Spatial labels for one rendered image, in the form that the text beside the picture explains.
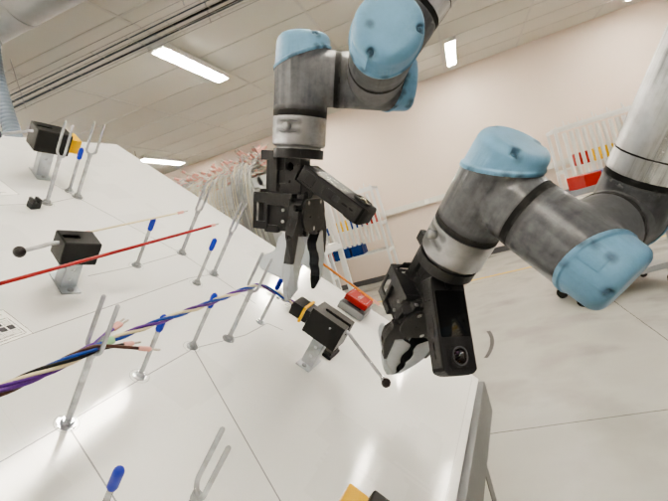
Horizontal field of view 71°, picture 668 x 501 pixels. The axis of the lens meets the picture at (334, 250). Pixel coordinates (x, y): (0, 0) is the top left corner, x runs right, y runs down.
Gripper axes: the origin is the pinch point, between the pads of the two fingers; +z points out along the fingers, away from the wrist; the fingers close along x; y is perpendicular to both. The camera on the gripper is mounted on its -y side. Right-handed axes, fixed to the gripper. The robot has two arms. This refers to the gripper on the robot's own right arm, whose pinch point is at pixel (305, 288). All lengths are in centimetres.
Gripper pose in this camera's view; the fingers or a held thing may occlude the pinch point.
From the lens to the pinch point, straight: 69.0
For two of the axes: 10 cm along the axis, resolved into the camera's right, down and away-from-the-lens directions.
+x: -3.8, 1.4, -9.1
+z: -0.5, 9.8, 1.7
